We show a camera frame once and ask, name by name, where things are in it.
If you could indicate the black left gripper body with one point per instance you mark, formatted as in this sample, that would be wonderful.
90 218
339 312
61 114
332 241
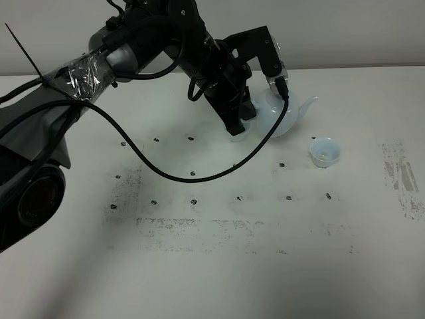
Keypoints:
213 70

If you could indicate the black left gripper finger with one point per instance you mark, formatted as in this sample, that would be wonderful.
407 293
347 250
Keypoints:
228 111
246 110

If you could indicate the light blue porcelain teapot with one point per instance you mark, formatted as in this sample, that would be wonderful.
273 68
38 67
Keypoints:
269 107

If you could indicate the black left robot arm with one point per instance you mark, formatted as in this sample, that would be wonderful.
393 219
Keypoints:
36 116

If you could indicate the right blue porcelain teacup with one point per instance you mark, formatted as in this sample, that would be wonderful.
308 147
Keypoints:
324 152

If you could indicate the black cable tie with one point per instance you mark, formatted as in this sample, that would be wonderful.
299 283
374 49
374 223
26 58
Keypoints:
28 56

